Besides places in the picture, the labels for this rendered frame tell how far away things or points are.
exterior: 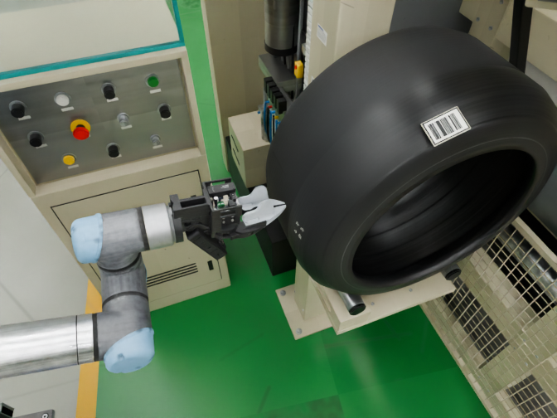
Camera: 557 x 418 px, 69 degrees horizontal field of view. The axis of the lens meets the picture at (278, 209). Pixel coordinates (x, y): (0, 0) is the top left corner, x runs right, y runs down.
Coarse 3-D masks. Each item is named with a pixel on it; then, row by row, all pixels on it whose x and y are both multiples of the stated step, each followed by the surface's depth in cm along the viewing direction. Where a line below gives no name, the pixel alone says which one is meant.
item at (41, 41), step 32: (0, 0) 86; (32, 0) 88; (64, 0) 90; (96, 0) 92; (128, 0) 95; (160, 0) 97; (0, 32) 90; (32, 32) 93; (64, 32) 95; (96, 32) 97; (128, 32) 100; (160, 32) 103; (0, 64) 95; (32, 64) 98; (64, 64) 100
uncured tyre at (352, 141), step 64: (384, 64) 68; (448, 64) 65; (320, 128) 70; (384, 128) 62; (512, 128) 64; (320, 192) 68; (384, 192) 64; (448, 192) 109; (512, 192) 95; (320, 256) 75; (384, 256) 108; (448, 256) 97
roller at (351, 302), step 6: (342, 294) 101; (348, 294) 100; (354, 294) 100; (342, 300) 102; (348, 300) 99; (354, 300) 99; (360, 300) 99; (348, 306) 99; (354, 306) 98; (360, 306) 98; (354, 312) 99; (360, 312) 100
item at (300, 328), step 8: (288, 288) 202; (280, 296) 199; (288, 296) 199; (288, 304) 196; (296, 304) 196; (288, 312) 194; (296, 312) 194; (288, 320) 191; (296, 320) 191; (304, 320) 191; (312, 320) 191; (320, 320) 191; (328, 320) 191; (296, 328) 189; (304, 328) 189; (312, 328) 189; (320, 328) 189; (296, 336) 187; (304, 336) 187
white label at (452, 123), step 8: (448, 112) 60; (456, 112) 60; (432, 120) 60; (440, 120) 60; (448, 120) 60; (456, 120) 60; (464, 120) 60; (424, 128) 60; (432, 128) 60; (440, 128) 60; (448, 128) 60; (456, 128) 60; (464, 128) 59; (432, 136) 60; (440, 136) 60; (448, 136) 59
